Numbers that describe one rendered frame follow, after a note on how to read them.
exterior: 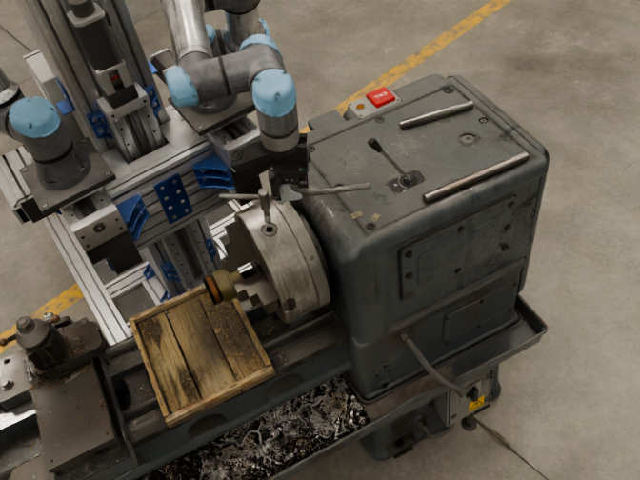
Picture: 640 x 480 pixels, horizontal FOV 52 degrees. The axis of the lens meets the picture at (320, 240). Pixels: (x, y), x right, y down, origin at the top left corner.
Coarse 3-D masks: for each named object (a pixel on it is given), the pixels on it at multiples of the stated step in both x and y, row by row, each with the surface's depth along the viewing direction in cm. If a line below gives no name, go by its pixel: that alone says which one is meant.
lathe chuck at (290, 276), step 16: (256, 208) 163; (272, 208) 161; (256, 224) 158; (272, 224) 158; (256, 240) 155; (272, 240) 155; (288, 240) 156; (256, 256) 164; (272, 256) 154; (288, 256) 155; (272, 272) 154; (288, 272) 155; (304, 272) 156; (272, 288) 161; (288, 288) 156; (304, 288) 158; (304, 304) 161; (288, 320) 164
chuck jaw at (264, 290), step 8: (248, 280) 164; (256, 280) 164; (264, 280) 163; (240, 288) 163; (248, 288) 162; (256, 288) 162; (264, 288) 162; (240, 296) 163; (248, 296) 164; (256, 296) 161; (264, 296) 160; (272, 296) 159; (256, 304) 163; (264, 304) 158; (272, 304) 159; (280, 304) 160; (288, 304) 159
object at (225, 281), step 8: (216, 272) 165; (224, 272) 164; (232, 272) 165; (208, 280) 164; (216, 280) 163; (224, 280) 163; (232, 280) 164; (240, 280) 165; (208, 288) 163; (216, 288) 163; (224, 288) 163; (232, 288) 163; (216, 296) 163; (224, 296) 163; (232, 296) 165; (216, 304) 165
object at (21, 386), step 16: (80, 320) 185; (16, 352) 182; (0, 368) 180; (16, 368) 179; (96, 368) 174; (0, 384) 176; (16, 384) 176; (0, 400) 173; (16, 400) 175; (112, 400) 168; (112, 416) 164; (128, 432) 164; (128, 448) 159; (32, 464) 161; (80, 464) 157; (96, 464) 156; (112, 464) 156; (128, 464) 159
